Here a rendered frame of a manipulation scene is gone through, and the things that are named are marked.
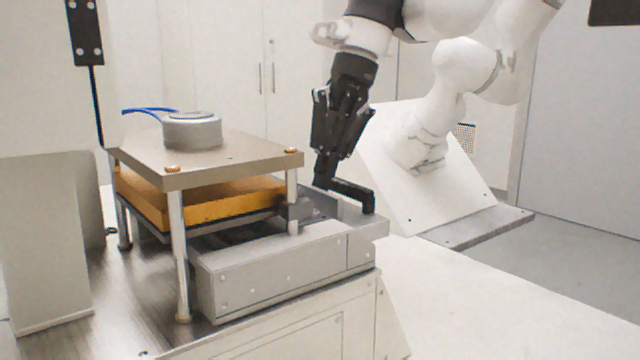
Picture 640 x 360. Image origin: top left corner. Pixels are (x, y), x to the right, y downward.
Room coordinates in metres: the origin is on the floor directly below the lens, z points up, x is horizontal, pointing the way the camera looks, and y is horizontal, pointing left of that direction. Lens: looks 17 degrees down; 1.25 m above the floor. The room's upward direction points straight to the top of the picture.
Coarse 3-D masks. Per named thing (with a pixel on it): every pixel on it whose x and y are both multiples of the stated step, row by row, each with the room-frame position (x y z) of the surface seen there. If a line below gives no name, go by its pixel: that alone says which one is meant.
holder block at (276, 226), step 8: (320, 216) 0.65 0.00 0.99; (272, 224) 0.62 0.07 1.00; (280, 224) 0.62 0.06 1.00; (304, 224) 0.62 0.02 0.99; (216, 232) 0.59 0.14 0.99; (264, 232) 0.59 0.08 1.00; (272, 232) 0.59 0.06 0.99; (280, 232) 0.60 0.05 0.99; (200, 240) 0.62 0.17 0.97; (208, 240) 0.60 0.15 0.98; (216, 240) 0.58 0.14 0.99; (224, 240) 0.57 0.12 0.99; (232, 240) 0.57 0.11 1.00; (240, 240) 0.57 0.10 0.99; (248, 240) 0.57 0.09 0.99; (216, 248) 0.58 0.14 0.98; (224, 248) 0.56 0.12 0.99
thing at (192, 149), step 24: (168, 120) 0.61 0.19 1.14; (192, 120) 0.60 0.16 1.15; (216, 120) 0.62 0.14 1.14; (144, 144) 0.62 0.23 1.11; (168, 144) 0.60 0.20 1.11; (192, 144) 0.60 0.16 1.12; (216, 144) 0.62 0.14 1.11; (240, 144) 0.62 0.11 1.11; (264, 144) 0.62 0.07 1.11; (144, 168) 0.52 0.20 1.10; (168, 168) 0.48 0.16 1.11; (192, 168) 0.50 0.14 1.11; (216, 168) 0.51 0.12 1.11; (240, 168) 0.53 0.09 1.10; (264, 168) 0.55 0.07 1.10; (288, 168) 0.57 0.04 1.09
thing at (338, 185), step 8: (336, 184) 0.79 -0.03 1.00; (344, 184) 0.77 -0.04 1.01; (352, 184) 0.77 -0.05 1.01; (336, 192) 0.79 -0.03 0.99; (344, 192) 0.77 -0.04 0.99; (352, 192) 0.75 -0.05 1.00; (360, 192) 0.74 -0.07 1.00; (368, 192) 0.73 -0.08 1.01; (360, 200) 0.74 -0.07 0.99; (368, 200) 0.73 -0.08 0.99; (368, 208) 0.73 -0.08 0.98
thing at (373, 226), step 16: (304, 192) 0.76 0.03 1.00; (320, 192) 0.73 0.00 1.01; (320, 208) 0.73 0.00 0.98; (336, 208) 0.69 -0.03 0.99; (352, 208) 0.76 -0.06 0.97; (352, 224) 0.68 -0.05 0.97; (368, 224) 0.69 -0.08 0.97; (384, 224) 0.70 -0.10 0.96; (192, 240) 0.62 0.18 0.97; (192, 256) 0.61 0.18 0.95
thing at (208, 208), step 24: (120, 192) 0.64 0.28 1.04; (144, 192) 0.57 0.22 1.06; (192, 192) 0.57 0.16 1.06; (216, 192) 0.57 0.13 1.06; (240, 192) 0.57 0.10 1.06; (264, 192) 0.58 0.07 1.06; (144, 216) 0.57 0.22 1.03; (168, 216) 0.51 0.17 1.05; (192, 216) 0.52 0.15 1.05; (216, 216) 0.54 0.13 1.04; (240, 216) 0.56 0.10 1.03; (264, 216) 0.58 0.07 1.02; (168, 240) 0.51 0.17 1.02
